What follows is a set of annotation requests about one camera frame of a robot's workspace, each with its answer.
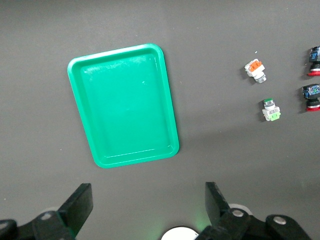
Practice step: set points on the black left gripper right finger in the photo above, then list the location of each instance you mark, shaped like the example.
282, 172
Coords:
220, 207

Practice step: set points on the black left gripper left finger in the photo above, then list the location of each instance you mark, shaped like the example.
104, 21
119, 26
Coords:
75, 212

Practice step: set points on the push button green contact block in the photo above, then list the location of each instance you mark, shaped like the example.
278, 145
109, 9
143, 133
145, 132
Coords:
271, 111

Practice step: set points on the push button orange contact block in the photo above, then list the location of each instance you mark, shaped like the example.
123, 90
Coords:
255, 71

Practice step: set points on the green plastic tray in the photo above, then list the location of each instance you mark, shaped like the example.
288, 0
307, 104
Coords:
125, 105

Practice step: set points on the red push button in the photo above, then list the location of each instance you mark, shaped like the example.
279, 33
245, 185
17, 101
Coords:
311, 96
314, 60

